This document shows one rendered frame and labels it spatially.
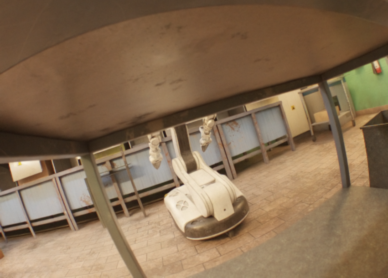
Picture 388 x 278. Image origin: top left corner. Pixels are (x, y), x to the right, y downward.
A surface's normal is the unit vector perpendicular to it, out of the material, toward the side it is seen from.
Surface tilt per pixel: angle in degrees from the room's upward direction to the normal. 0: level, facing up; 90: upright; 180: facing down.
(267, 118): 90
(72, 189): 90
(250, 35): 180
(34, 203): 90
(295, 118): 90
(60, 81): 180
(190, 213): 38
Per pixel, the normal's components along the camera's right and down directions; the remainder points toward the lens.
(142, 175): 0.20, -0.08
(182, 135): 0.45, 0.19
